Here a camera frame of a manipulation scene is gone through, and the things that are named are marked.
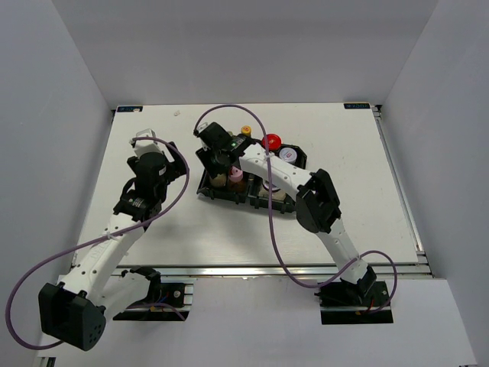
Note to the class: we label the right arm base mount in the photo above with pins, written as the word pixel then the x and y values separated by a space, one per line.
pixel 338 307

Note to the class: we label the small jar silver lid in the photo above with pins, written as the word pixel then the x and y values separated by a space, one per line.
pixel 288 155

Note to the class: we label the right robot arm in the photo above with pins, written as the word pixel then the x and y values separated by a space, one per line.
pixel 317 205

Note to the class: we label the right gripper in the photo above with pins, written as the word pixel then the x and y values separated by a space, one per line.
pixel 204 155

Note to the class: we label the pink cap spice shaker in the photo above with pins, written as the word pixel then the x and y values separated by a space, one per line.
pixel 236 181

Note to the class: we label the blue table sticker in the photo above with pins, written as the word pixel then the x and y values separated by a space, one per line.
pixel 356 105
pixel 129 109

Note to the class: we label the black four-compartment tray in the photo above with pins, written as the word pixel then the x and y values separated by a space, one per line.
pixel 252 189

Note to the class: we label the right blue table sticker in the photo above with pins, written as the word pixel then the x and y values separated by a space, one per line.
pixel 356 105

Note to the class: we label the clear glass jar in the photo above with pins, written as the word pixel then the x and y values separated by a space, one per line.
pixel 277 195

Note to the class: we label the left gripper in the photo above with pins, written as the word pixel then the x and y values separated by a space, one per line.
pixel 176 168

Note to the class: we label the left blue table sticker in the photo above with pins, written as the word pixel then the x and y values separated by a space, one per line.
pixel 129 109

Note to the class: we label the yellow cap spice shaker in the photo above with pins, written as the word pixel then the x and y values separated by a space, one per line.
pixel 219 181

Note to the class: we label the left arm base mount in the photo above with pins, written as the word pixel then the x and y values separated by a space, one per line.
pixel 164 301

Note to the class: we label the dark sauce jar red lid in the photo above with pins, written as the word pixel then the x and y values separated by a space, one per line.
pixel 273 141

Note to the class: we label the aluminium table edge rail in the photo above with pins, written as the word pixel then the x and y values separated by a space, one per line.
pixel 412 270

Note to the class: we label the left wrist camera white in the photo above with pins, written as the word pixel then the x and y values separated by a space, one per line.
pixel 144 143

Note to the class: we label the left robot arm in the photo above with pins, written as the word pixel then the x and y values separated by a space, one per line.
pixel 77 309

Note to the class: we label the red sauce bottle yellow cap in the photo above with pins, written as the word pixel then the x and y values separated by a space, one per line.
pixel 246 130

